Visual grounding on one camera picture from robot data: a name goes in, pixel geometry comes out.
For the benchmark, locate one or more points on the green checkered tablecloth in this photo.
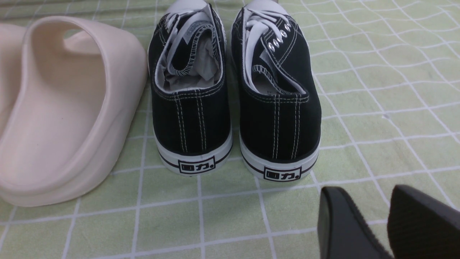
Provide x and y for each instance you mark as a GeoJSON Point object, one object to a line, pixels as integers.
{"type": "Point", "coordinates": [387, 75]}

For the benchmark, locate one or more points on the cream left slipper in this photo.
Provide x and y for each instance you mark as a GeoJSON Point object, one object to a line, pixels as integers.
{"type": "Point", "coordinates": [11, 37]}

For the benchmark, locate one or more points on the black right canvas sneaker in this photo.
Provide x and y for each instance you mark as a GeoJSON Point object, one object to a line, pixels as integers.
{"type": "Point", "coordinates": [280, 111]}

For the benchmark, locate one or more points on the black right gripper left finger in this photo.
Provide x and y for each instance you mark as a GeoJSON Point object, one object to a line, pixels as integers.
{"type": "Point", "coordinates": [342, 230]}

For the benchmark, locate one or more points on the cream right slipper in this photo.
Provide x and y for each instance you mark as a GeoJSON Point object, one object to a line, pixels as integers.
{"type": "Point", "coordinates": [81, 83]}

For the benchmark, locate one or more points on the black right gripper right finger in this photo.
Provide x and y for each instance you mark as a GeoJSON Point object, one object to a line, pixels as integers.
{"type": "Point", "coordinates": [421, 227]}

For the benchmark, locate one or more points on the black canvas sneaker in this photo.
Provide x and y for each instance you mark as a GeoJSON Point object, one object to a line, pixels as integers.
{"type": "Point", "coordinates": [280, 111]}
{"type": "Point", "coordinates": [190, 104]}

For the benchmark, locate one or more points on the cream slipper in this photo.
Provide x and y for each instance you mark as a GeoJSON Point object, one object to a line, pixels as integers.
{"type": "Point", "coordinates": [81, 83]}
{"type": "Point", "coordinates": [11, 37]}

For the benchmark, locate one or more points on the black left canvas sneaker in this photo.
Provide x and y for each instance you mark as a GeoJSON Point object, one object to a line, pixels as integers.
{"type": "Point", "coordinates": [190, 104]}

